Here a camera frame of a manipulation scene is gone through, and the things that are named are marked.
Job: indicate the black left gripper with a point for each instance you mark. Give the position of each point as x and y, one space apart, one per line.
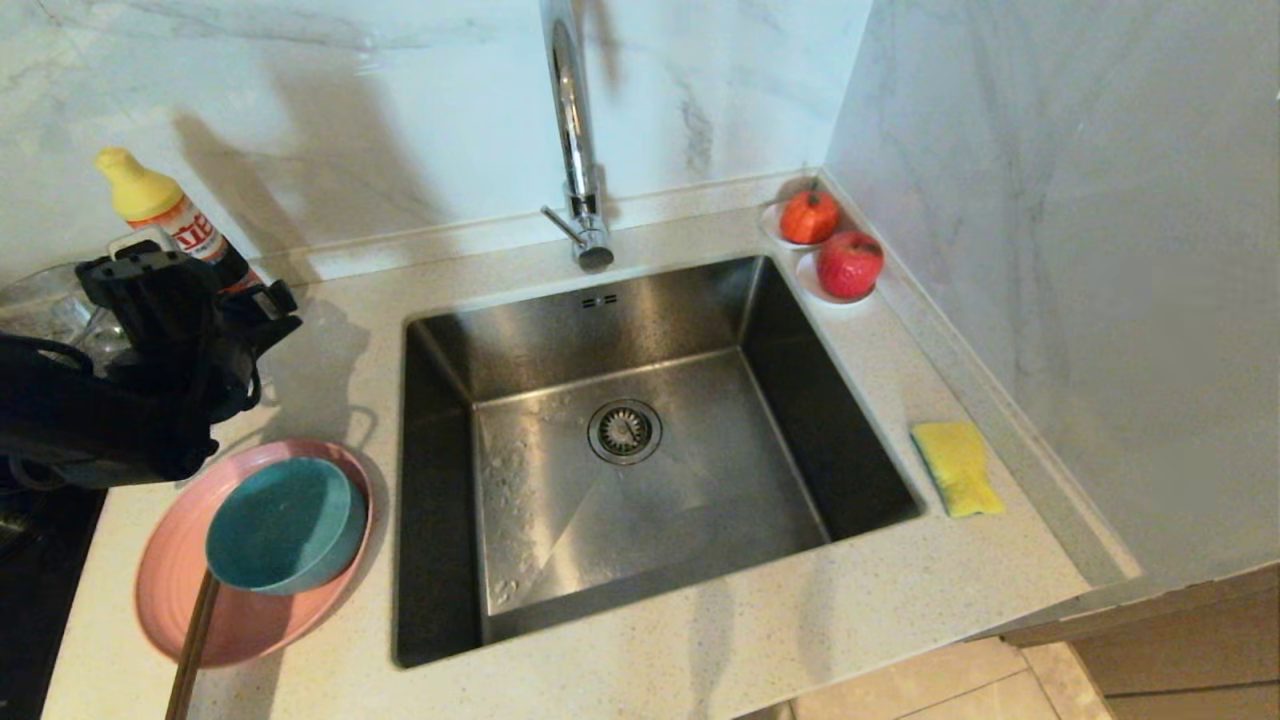
180 330

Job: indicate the red apple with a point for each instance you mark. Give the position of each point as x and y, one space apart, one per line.
850 265

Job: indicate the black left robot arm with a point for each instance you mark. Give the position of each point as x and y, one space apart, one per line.
80 420

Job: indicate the black induction cooktop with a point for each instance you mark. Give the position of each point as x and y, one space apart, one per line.
40 600

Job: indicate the clear glass bowl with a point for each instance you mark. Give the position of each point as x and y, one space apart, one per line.
45 310

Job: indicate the blue bowl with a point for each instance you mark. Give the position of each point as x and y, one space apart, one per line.
280 525

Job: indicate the brown wooden chopstick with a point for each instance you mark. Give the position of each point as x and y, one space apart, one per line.
203 640
188 660

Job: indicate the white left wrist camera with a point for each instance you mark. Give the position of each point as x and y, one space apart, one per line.
140 240

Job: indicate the small white dish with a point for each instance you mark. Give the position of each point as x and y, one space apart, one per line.
770 225
810 285

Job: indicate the stainless steel sink basin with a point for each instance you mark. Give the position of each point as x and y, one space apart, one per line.
640 500

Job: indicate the pink round plate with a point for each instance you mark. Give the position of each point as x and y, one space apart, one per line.
170 570

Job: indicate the yellow fish-shaped sponge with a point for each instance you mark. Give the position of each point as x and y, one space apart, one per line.
955 465

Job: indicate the chrome kitchen faucet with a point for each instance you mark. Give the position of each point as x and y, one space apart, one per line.
575 130

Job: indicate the orange dish soap bottle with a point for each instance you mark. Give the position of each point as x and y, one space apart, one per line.
150 200

